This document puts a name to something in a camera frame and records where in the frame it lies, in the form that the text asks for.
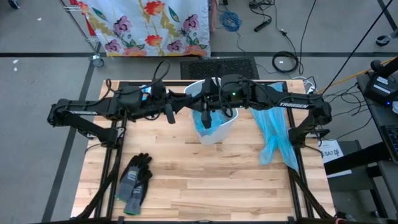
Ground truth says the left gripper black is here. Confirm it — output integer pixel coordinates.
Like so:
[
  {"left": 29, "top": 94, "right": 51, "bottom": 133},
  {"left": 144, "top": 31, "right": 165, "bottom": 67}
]
[{"left": 149, "top": 82, "right": 203, "bottom": 125}]

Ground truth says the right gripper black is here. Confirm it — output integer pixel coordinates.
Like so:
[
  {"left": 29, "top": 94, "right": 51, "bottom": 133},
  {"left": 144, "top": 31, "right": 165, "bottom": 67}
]
[{"left": 201, "top": 74, "right": 249, "bottom": 129}]

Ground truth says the light blue trash bag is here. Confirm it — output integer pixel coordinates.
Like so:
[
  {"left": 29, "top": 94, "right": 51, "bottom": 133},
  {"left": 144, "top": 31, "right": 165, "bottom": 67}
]
[
  {"left": 249, "top": 81, "right": 300, "bottom": 172},
  {"left": 191, "top": 107, "right": 230, "bottom": 138}
]

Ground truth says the white plastic trash bin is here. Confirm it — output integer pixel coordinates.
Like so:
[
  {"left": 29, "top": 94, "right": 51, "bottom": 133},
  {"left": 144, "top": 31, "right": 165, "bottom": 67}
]
[{"left": 183, "top": 77, "right": 240, "bottom": 146}]

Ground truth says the black floor grate mat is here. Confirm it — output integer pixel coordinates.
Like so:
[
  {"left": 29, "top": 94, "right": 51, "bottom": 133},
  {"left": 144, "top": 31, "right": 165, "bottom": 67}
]
[{"left": 179, "top": 56, "right": 261, "bottom": 81}]

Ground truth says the grey black work glove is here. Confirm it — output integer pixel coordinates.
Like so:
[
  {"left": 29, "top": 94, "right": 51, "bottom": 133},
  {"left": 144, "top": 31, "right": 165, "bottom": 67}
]
[
  {"left": 114, "top": 152, "right": 153, "bottom": 203},
  {"left": 123, "top": 169, "right": 154, "bottom": 216}
]

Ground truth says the floral print curtain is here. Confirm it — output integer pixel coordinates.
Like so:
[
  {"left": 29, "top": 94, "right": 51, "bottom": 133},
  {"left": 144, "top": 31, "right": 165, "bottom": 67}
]
[{"left": 77, "top": 0, "right": 211, "bottom": 58}]

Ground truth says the rack caster wheel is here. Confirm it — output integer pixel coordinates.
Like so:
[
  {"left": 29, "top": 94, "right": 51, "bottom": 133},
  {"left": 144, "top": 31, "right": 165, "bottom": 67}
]
[{"left": 90, "top": 54, "right": 105, "bottom": 68}]

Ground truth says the white power strip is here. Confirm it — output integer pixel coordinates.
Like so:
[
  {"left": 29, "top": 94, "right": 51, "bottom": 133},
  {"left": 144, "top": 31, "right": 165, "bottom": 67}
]
[{"left": 292, "top": 75, "right": 317, "bottom": 98}]

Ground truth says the black power strip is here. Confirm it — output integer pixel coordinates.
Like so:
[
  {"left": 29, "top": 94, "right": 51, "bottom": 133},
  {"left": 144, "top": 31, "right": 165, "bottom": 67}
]
[{"left": 253, "top": 18, "right": 272, "bottom": 33}]

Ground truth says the white label sheet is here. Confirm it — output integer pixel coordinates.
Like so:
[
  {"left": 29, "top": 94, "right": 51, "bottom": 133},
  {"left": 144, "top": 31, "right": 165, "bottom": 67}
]
[{"left": 318, "top": 139, "right": 345, "bottom": 165}]

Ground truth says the black side stand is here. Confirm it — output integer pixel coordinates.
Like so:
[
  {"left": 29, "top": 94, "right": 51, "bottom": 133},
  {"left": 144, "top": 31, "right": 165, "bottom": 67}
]
[{"left": 323, "top": 139, "right": 398, "bottom": 218}]

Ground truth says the black slanted pole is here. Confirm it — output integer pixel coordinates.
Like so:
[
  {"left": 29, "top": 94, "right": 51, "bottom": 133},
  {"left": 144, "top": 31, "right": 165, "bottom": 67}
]
[{"left": 322, "top": 0, "right": 394, "bottom": 96}]

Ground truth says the grey desk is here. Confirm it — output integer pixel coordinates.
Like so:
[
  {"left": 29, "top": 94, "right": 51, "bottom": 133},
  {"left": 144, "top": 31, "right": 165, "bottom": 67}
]
[{"left": 356, "top": 73, "right": 398, "bottom": 175}]

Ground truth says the black labelled device box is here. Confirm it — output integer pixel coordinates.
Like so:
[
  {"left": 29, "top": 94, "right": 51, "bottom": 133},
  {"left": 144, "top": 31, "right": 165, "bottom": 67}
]
[{"left": 363, "top": 70, "right": 398, "bottom": 107}]

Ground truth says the black keyboard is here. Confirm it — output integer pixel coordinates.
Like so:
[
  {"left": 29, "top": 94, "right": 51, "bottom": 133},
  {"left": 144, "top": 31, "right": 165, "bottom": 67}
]
[{"left": 380, "top": 123, "right": 398, "bottom": 163}]

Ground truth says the black chair base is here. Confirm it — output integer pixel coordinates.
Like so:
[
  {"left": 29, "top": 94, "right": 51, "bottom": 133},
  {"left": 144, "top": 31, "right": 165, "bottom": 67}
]
[{"left": 375, "top": 0, "right": 398, "bottom": 48}]

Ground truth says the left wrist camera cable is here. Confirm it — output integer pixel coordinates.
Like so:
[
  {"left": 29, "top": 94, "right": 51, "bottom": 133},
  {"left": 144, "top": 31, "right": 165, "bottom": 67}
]
[{"left": 105, "top": 59, "right": 172, "bottom": 94}]

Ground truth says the black cable coil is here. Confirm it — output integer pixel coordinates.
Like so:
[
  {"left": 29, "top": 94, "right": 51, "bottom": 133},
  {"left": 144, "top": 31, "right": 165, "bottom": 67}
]
[{"left": 271, "top": 50, "right": 302, "bottom": 75}]

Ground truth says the blue cable coil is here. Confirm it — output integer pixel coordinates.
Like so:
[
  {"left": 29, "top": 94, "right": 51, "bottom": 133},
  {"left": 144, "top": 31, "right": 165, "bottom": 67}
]
[{"left": 218, "top": 10, "right": 243, "bottom": 33}]

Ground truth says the metal wire rack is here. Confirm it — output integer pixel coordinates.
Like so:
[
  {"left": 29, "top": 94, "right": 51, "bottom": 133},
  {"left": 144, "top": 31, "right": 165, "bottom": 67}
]
[{"left": 60, "top": 0, "right": 105, "bottom": 68}]

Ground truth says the long black floor cable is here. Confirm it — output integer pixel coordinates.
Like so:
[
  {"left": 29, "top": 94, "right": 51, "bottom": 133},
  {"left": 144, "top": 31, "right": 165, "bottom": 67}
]
[{"left": 298, "top": 0, "right": 317, "bottom": 68}]

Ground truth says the black cable bundle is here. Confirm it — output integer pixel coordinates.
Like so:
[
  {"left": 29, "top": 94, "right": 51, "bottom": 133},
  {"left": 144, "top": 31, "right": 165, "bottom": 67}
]
[
  {"left": 307, "top": 82, "right": 374, "bottom": 142},
  {"left": 248, "top": 0, "right": 276, "bottom": 15}
]

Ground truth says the yellow cable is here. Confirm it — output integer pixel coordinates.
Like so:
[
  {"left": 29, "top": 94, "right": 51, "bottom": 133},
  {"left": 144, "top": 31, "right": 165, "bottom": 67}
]
[{"left": 316, "top": 57, "right": 398, "bottom": 94}]

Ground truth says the black tube handle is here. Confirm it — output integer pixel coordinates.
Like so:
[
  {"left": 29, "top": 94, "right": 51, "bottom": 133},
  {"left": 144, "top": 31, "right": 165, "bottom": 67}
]
[{"left": 369, "top": 55, "right": 398, "bottom": 78}]

